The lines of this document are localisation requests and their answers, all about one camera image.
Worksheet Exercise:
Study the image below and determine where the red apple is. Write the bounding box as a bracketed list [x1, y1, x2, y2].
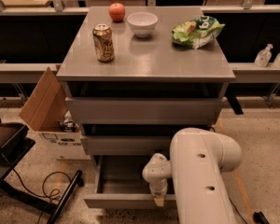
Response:
[108, 3, 125, 22]

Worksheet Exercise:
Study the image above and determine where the grey drawer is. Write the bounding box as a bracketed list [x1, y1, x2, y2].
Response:
[65, 97, 222, 125]
[84, 156, 176, 209]
[81, 135, 171, 156]

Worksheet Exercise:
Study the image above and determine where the cardboard box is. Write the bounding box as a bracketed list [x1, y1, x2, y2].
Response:
[20, 67, 91, 160]

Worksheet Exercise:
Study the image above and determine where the green chip bag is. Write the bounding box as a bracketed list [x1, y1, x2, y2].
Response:
[171, 16, 225, 49]

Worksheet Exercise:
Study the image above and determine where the gold soda can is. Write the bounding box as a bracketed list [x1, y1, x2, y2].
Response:
[92, 23, 115, 63]

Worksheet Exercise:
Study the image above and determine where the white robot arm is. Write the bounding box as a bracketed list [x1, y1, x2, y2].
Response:
[142, 128, 242, 224]

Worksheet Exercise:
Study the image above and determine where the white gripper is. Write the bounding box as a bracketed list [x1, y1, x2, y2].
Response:
[142, 153, 172, 207]

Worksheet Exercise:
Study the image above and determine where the black stand base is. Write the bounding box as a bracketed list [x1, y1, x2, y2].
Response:
[0, 170, 84, 224]

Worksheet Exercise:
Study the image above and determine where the grey top drawer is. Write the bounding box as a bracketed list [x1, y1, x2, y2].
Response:
[65, 97, 222, 125]

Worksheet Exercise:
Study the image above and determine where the white bowl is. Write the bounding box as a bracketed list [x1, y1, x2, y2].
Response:
[127, 12, 158, 37]

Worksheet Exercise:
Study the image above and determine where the black tray on stand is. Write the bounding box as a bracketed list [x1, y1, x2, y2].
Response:
[0, 121, 31, 166]

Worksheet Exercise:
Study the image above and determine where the black adapter cable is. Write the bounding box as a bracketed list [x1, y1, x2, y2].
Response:
[229, 198, 248, 224]

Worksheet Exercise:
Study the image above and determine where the grey bottom drawer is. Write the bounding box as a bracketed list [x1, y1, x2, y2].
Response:
[84, 156, 176, 209]

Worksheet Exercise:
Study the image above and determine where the black object on floor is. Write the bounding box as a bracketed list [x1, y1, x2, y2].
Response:
[253, 212, 270, 224]

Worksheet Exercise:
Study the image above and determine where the grey middle drawer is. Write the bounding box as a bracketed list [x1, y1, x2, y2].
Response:
[81, 135, 171, 156]

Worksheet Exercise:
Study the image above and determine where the grey drawer cabinet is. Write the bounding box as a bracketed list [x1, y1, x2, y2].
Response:
[55, 6, 236, 173]

